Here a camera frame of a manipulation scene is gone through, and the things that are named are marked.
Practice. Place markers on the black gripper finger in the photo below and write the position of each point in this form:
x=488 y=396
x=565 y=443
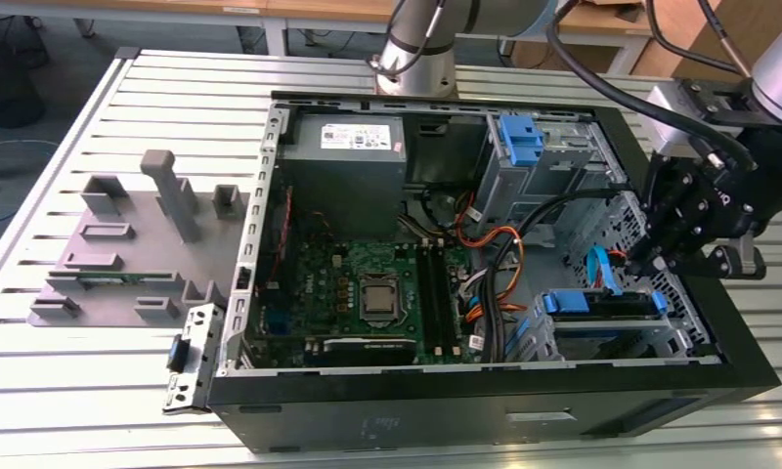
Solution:
x=678 y=210
x=717 y=264

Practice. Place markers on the hard disk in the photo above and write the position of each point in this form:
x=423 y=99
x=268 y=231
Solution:
x=563 y=302

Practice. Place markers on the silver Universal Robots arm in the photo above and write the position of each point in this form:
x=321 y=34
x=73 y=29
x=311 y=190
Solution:
x=416 y=68

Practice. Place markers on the metal disk bay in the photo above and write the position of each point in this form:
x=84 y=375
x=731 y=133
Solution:
x=626 y=324

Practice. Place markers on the metal drive cage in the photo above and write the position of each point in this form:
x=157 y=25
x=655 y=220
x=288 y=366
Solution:
x=508 y=185

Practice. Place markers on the blue drive latch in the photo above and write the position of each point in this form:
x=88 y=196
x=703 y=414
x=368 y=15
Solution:
x=518 y=141

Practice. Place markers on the brown wooden cabinet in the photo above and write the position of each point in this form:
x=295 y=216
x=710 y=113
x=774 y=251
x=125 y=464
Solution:
x=776 y=10

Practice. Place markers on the black RAM slot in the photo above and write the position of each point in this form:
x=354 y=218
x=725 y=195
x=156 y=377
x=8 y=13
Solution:
x=428 y=293
x=444 y=293

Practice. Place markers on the white-framed wooden desk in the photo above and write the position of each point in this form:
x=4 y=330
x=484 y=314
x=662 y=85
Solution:
x=593 y=24
x=169 y=6

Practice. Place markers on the silver CPU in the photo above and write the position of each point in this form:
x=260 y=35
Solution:
x=379 y=298

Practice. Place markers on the black CPU socket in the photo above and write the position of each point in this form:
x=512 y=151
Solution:
x=380 y=320

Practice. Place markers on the grey power supply unit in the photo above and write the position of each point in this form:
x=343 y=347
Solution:
x=339 y=185

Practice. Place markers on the black open PC case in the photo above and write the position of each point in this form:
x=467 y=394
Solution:
x=430 y=410

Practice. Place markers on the green motherboard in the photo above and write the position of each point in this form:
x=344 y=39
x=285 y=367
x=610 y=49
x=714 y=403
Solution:
x=325 y=266

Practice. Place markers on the black graphics card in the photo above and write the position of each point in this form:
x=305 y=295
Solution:
x=364 y=348

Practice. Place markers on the grey parts rack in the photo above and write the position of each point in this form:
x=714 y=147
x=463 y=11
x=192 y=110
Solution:
x=143 y=273

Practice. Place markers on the green RAM stick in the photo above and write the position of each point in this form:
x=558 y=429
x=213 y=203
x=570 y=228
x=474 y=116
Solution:
x=129 y=280

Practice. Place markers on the table corner cap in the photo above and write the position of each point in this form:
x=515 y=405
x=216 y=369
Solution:
x=125 y=53

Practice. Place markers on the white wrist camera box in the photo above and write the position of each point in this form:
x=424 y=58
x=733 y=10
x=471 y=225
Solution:
x=671 y=105

